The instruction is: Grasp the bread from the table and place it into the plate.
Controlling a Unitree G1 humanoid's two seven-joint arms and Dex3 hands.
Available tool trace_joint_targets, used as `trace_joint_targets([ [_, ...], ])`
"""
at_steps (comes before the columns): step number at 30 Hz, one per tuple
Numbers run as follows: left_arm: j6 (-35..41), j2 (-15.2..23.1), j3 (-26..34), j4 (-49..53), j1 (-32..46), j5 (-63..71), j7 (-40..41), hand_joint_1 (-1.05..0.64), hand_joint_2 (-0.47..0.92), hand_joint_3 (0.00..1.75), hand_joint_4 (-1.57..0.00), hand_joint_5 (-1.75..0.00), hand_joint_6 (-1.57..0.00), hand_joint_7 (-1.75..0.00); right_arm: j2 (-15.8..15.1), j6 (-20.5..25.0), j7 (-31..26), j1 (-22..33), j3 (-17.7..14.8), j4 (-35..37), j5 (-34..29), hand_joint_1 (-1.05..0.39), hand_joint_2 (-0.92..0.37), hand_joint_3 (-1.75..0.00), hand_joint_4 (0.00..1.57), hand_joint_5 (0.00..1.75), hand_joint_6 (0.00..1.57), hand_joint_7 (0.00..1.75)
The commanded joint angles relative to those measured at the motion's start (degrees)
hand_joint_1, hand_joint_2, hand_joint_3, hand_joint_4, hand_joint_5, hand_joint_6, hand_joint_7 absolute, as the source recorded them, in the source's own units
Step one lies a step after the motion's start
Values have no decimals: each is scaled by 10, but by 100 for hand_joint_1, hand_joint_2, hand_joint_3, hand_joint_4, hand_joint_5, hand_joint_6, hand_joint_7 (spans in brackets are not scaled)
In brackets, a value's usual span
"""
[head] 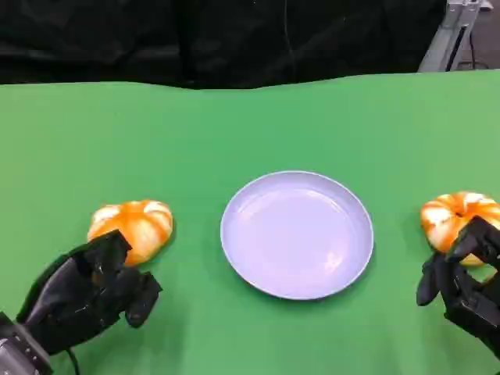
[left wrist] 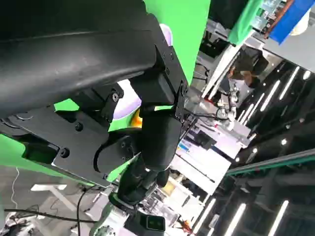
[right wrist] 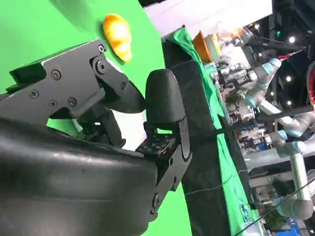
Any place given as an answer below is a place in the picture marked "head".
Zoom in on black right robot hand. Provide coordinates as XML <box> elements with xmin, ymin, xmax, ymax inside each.
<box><xmin>416</xmin><ymin>216</ymin><xmax>500</xmax><ymax>363</ymax></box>

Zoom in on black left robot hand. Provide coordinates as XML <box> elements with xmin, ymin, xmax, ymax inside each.
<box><xmin>15</xmin><ymin>229</ymin><xmax>163</xmax><ymax>355</ymax></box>

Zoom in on orange white toy bread roll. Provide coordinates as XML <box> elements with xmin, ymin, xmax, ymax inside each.
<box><xmin>86</xmin><ymin>199</ymin><xmax>174</xmax><ymax>268</ymax></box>
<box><xmin>420</xmin><ymin>191</ymin><xmax>500</xmax><ymax>268</ymax></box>

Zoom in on lilac plate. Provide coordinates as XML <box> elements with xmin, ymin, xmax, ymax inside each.
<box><xmin>220</xmin><ymin>170</ymin><xmax>375</xmax><ymax>301</ymax></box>

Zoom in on green table cloth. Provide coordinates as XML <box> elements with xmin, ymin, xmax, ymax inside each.
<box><xmin>0</xmin><ymin>69</ymin><xmax>500</xmax><ymax>375</ymax></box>

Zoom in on black backdrop cloth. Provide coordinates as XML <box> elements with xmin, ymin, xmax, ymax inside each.
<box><xmin>0</xmin><ymin>0</ymin><xmax>448</xmax><ymax>90</ymax></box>

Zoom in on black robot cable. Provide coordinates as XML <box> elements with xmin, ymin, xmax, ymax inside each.
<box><xmin>64</xmin><ymin>348</ymin><xmax>82</xmax><ymax>375</ymax></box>

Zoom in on grey metal frame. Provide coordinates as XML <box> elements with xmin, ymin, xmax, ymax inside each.
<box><xmin>418</xmin><ymin>0</ymin><xmax>481</xmax><ymax>73</ymax></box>

